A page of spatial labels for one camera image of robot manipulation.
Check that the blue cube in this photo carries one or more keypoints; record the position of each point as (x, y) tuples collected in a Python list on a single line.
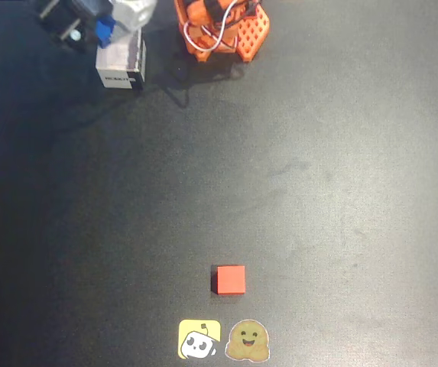
[(104, 30)]

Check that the white cardboard box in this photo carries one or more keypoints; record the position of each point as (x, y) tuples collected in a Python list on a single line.
[(121, 57)]

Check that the hugging face emoji sticker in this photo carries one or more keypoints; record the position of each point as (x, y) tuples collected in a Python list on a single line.
[(247, 341)]

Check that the red cube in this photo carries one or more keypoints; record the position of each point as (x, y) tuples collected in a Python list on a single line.
[(231, 279)]

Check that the yellow robot sticker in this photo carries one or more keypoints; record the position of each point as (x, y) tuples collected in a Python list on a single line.
[(188, 329)]

